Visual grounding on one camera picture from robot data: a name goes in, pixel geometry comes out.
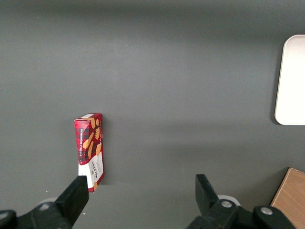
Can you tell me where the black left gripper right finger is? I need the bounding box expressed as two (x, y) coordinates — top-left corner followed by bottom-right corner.
(185, 174), (296, 229)

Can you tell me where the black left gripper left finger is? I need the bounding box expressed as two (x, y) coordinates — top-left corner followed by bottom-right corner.
(0, 175), (90, 229)

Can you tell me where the cream plastic tray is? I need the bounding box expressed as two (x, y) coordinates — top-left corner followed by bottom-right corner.
(274, 34), (305, 126)

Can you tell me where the red tartan cookie box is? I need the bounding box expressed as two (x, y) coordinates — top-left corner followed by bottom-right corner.
(73, 113), (105, 194)

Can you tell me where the wooden drawer cabinet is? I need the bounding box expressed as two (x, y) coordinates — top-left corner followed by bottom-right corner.
(270, 167), (305, 225)

